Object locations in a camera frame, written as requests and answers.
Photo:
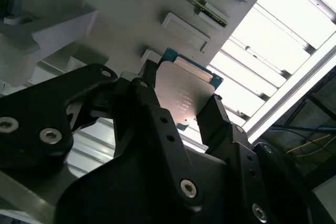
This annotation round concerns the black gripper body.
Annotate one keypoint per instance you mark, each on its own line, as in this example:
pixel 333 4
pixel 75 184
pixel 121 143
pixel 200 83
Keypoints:
pixel 131 195

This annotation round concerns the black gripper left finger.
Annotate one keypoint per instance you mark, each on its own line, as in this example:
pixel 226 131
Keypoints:
pixel 39 113

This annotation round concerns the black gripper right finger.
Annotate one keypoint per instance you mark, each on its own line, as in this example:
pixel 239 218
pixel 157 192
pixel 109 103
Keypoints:
pixel 218 129

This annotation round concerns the silver CPU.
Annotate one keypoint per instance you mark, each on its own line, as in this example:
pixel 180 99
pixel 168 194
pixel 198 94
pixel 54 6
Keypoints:
pixel 181 87

